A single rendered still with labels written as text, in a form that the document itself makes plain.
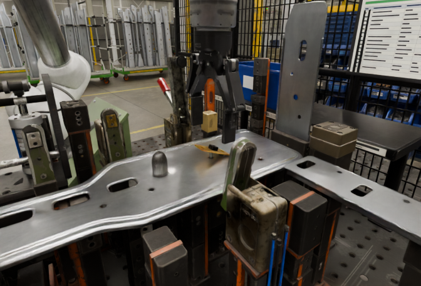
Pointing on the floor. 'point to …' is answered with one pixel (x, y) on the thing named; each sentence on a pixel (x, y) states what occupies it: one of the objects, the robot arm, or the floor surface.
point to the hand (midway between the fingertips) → (211, 126)
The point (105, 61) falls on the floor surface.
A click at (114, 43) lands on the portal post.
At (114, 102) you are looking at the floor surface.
